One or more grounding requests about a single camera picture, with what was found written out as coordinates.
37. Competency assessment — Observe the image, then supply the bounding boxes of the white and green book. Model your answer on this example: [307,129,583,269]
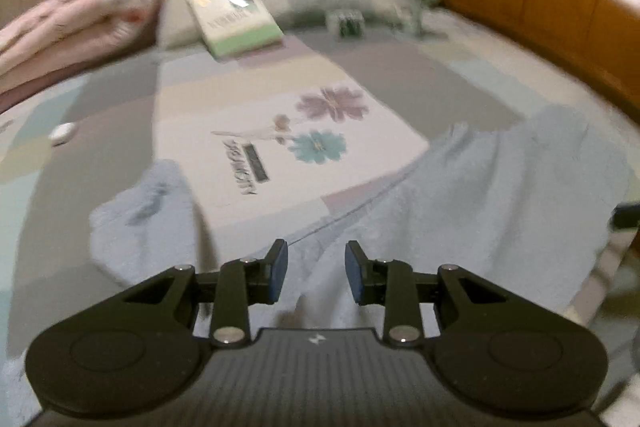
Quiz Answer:
[186,0,286,60]

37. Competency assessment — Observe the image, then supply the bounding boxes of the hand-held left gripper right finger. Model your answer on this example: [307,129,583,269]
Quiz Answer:
[345,240,564,349]

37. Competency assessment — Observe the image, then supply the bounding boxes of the pink folded quilt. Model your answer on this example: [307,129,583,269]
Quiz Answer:
[0,0,167,114]

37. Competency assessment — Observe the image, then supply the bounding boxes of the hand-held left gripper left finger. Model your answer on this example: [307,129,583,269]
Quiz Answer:
[70,238,290,349]

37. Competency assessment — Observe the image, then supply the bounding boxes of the patchwork bed sheet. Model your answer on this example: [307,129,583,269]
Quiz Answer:
[0,7,640,427]

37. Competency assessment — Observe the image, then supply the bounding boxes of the small white green packet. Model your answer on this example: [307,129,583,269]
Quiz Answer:
[326,9,363,38]

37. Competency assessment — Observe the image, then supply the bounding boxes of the light blue fleece hoodie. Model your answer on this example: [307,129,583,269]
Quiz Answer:
[87,106,635,344]

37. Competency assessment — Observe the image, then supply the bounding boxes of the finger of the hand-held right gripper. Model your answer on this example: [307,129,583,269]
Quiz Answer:
[609,201,640,254]

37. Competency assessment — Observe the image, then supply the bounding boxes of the small white oval case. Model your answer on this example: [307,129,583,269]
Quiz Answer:
[50,123,77,146]

